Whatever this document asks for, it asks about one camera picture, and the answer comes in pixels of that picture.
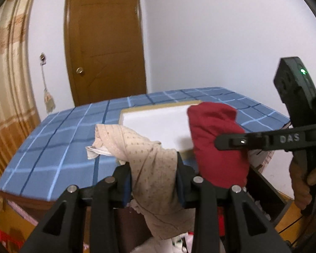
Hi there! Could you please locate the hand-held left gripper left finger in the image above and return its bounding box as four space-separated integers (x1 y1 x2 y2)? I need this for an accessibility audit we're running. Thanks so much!
20 163 133 253

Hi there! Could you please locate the brown wooden door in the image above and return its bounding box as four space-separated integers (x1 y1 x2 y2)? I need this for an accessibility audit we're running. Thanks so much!
64 0 148 107

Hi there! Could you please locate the beige patterned curtain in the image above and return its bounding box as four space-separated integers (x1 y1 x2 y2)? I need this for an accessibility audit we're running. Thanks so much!
0 0 41 187

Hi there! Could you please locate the red plastic stool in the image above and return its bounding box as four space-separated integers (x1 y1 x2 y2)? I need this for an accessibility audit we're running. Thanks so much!
0 224 25 247

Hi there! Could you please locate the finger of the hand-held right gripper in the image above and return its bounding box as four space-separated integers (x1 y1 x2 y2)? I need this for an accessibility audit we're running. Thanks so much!
214 131 270 151

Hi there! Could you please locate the wooden drawer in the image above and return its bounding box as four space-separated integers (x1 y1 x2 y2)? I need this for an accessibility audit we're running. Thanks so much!
87 161 294 253

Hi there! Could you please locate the curtain tieback tassel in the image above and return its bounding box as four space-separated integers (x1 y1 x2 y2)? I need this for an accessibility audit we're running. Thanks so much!
42 63 56 114

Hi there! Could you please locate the shallow cardboard tray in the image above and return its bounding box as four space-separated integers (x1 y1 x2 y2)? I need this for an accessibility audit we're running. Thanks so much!
118 100 203 164

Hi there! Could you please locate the dark red sock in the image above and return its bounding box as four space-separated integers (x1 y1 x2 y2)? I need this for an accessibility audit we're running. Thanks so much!
187 101 250 189

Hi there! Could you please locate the person's right hand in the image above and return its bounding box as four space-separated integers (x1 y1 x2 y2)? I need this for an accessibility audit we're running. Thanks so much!
289 154 316 211

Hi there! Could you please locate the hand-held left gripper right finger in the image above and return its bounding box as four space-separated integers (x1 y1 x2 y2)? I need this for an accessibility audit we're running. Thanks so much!
175 151 293 253

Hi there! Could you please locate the beige dotted sock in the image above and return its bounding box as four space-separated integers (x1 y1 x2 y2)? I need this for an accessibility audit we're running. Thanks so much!
85 123 195 240

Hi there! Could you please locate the blue checked tablecloth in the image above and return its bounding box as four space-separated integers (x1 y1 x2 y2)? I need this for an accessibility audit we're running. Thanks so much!
0 86 291 202

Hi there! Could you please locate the white cloth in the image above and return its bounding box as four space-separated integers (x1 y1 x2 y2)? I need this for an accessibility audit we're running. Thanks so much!
129 232 195 253

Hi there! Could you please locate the dark wooden table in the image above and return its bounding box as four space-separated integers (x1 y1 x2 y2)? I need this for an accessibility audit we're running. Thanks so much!
0 188 95 222

